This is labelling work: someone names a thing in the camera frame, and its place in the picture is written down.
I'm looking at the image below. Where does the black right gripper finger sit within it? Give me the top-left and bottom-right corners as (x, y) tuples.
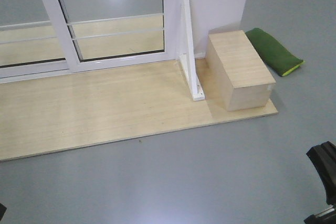
(306, 141), (335, 205)
(304, 205), (336, 224)

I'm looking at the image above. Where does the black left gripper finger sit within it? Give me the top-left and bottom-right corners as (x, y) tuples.
(0, 204), (7, 220)

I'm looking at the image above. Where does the green sandbag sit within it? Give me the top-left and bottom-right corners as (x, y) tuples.
(245, 28), (305, 77)

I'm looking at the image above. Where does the white diagonal support brace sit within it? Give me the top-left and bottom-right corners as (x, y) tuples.
(178, 0), (205, 101)

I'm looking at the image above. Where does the white sliding glass door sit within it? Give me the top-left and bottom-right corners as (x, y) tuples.
(42, 0), (180, 73)

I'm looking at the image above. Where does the plywood base board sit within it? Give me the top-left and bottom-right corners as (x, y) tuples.
(1, 59), (278, 161)

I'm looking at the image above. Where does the light wooden box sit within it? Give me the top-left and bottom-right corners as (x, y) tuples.
(205, 30), (276, 111)

